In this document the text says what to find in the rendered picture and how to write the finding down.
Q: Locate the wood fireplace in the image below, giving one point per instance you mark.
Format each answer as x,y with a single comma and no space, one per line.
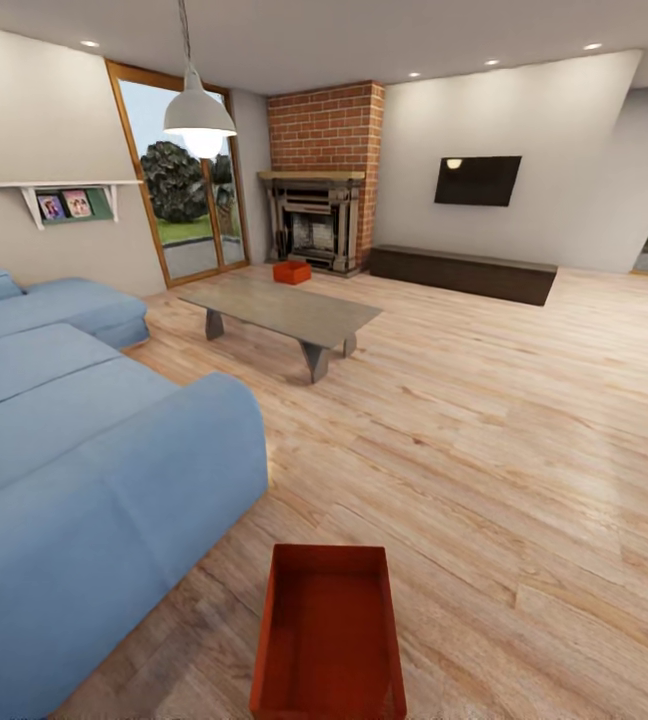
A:
314,221

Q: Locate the cabinet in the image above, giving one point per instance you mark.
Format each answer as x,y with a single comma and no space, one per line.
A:
519,281

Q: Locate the coffee table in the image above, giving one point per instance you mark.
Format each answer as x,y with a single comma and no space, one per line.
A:
318,322

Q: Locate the storage box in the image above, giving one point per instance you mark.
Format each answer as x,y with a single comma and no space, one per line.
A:
328,646
291,273

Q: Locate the wall mounted tv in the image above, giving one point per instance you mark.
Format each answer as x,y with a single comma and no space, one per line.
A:
477,180

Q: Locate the picture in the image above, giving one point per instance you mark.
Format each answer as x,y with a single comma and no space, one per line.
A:
77,202
52,206

